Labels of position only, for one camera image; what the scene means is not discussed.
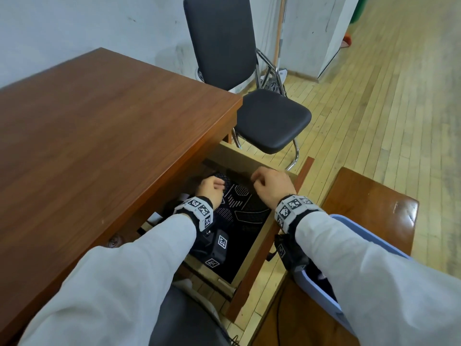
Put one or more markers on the person's right hand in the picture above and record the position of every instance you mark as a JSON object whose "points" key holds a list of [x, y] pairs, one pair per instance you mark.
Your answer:
{"points": [[273, 185]]}

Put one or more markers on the person's left hand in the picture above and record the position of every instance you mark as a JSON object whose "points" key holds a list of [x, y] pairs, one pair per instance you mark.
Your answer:
{"points": [[210, 190]]}

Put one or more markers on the dark patterned garment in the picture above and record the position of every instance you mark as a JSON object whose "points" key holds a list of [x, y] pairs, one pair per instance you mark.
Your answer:
{"points": [[248, 212]]}

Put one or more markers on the wooden drawer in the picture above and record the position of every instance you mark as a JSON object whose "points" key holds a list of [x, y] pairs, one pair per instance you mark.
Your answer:
{"points": [[245, 156]]}

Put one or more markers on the light blue plastic basin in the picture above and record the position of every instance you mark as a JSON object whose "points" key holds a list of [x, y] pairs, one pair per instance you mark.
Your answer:
{"points": [[374, 236]]}

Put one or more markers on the person's right forearm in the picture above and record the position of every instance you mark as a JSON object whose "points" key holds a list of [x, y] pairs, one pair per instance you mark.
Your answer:
{"points": [[378, 284]]}

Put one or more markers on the person's left forearm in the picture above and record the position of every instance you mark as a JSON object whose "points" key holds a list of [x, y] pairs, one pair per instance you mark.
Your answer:
{"points": [[108, 284]]}

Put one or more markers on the person's grey trouser legs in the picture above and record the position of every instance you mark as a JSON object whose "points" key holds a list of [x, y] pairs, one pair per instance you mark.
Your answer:
{"points": [[183, 317]]}

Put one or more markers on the left wristband with marker tags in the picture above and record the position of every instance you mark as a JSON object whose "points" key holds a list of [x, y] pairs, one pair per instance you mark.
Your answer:
{"points": [[196, 210]]}

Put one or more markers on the brown wooden bench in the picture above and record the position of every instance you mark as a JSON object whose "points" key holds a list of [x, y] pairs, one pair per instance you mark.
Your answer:
{"points": [[367, 201]]}

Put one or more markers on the grey mop head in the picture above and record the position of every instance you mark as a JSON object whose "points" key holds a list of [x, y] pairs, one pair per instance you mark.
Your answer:
{"points": [[277, 82]]}

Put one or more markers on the brown wooden desk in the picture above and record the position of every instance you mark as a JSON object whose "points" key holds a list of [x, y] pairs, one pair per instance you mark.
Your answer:
{"points": [[108, 133]]}

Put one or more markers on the black padded metal chair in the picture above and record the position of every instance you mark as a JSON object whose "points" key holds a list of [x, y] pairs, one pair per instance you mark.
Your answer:
{"points": [[219, 39]]}

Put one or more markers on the wooden mop stick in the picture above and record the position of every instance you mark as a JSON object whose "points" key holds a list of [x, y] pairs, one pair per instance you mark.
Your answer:
{"points": [[279, 32]]}

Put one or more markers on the orange hoop on floor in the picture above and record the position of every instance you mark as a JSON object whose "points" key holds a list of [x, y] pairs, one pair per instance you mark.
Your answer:
{"points": [[346, 40]]}

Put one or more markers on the green trash bin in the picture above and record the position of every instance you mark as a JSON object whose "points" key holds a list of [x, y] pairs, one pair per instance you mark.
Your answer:
{"points": [[360, 8]]}

